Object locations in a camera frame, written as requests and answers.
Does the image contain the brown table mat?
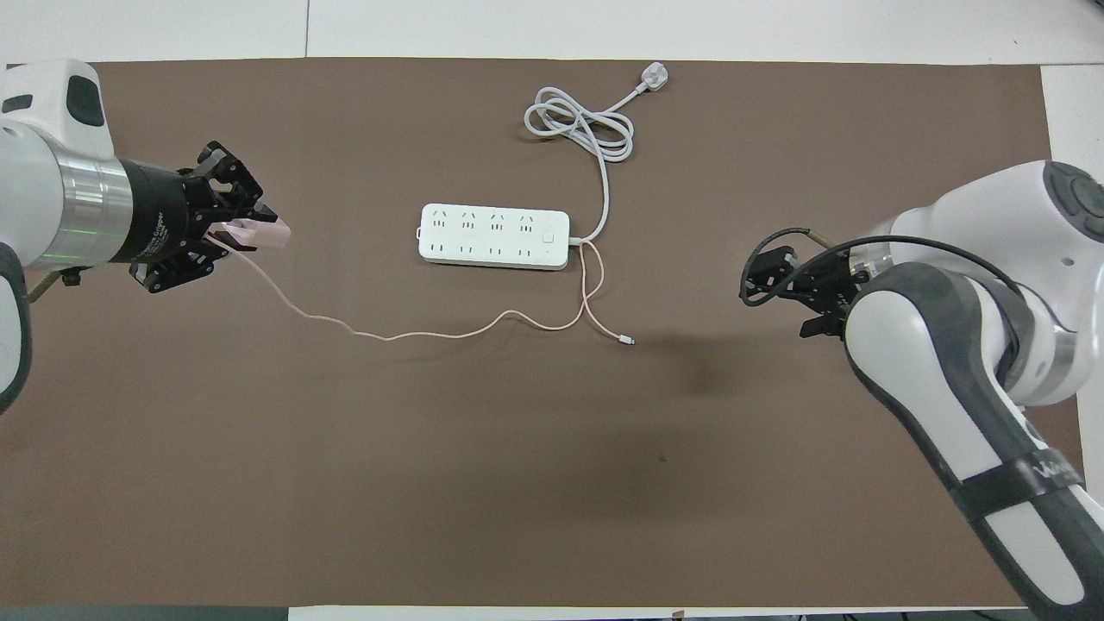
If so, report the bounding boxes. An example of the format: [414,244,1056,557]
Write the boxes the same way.
[0,58,1089,609]

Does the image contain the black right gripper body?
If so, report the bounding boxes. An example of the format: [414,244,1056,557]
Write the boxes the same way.
[793,253,864,317]

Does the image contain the white power strip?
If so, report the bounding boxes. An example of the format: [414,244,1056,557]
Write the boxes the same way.
[417,203,571,272]

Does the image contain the white power strip cord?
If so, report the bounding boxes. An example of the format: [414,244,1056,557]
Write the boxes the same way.
[524,62,671,248]

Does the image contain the pink charging cable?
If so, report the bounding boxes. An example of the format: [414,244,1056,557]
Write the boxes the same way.
[214,239,636,347]

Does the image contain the pink charger plug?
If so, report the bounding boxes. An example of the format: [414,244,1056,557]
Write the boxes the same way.
[220,220,292,252]

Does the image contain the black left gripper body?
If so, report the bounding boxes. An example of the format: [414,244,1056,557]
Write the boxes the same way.
[120,159,201,266]

